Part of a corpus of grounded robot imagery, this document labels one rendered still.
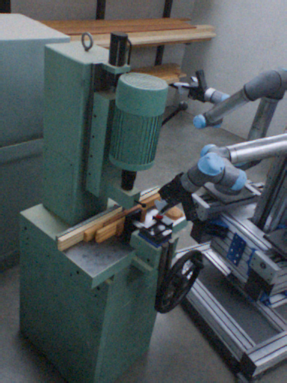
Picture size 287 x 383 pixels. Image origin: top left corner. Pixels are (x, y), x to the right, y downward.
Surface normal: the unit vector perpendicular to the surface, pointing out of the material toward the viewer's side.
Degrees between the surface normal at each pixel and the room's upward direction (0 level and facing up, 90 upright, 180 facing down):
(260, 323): 0
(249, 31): 90
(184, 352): 0
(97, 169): 90
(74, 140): 90
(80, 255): 0
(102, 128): 90
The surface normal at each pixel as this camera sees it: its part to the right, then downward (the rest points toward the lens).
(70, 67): -0.65, 0.33
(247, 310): 0.15, -0.83
